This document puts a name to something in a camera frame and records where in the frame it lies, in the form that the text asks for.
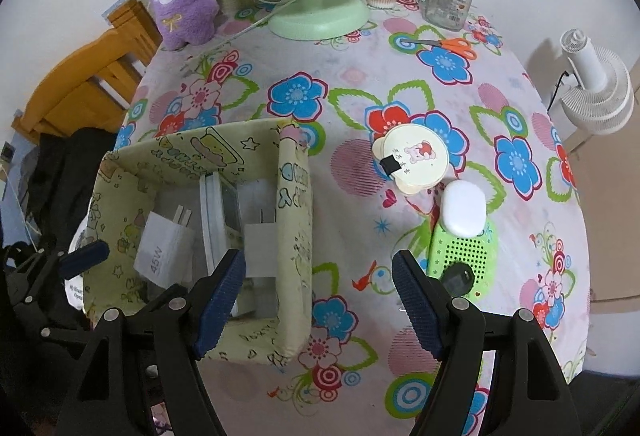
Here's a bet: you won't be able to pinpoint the white clip fan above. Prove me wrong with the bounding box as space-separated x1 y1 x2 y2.
559 28 635 134

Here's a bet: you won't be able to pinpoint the tall white printed box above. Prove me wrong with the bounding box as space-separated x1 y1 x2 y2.
236 178 281 319

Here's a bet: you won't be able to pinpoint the white charger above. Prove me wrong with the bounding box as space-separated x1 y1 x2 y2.
134 203 195 289

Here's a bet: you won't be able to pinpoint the black clothing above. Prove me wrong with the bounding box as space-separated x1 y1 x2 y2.
22 126 118 262

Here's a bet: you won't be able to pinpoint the white printed shirt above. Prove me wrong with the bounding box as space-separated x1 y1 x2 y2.
62 221 101 312

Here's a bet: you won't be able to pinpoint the black fan cable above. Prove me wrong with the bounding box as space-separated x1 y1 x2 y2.
545 70 571 112

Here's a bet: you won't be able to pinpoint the wooden chair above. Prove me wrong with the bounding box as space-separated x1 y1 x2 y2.
11 0 163 147

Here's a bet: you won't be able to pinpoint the white fan cord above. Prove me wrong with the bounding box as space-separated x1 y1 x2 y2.
217 0 311 39

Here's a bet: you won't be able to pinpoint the translucent white rectangular case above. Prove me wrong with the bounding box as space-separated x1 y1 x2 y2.
199 172 242 274

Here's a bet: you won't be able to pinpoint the small black gadget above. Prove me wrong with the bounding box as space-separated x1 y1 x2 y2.
440 263 475 299

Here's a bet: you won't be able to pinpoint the round cream pocket mirror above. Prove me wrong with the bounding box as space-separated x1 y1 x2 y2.
372 123 451 194

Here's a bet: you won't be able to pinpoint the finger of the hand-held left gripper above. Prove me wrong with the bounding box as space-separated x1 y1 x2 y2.
5 240 111 289
10 295 97 357

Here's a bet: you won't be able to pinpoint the cartoon fabric storage box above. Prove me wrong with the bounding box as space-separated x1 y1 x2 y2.
82 118 313 369

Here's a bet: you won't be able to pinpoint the orange scissors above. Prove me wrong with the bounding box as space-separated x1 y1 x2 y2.
414 36 477 61

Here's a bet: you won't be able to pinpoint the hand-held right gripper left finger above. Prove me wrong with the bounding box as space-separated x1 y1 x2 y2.
57 248 247 436

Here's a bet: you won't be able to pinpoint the beige wardrobe panel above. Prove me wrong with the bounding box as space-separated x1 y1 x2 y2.
565 61 640 374

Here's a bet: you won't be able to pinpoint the blue paper sheet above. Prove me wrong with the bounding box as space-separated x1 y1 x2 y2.
106 0 132 23

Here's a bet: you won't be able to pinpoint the white oval earbud case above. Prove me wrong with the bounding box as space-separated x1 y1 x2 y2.
440 180 488 238

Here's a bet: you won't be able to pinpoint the floral tablecloth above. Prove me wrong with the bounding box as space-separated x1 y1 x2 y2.
82 0 596 436

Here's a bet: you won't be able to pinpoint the green panda speaker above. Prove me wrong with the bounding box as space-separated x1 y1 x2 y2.
425 211 499 304

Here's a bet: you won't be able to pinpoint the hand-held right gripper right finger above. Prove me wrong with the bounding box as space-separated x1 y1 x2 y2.
391 250 583 436

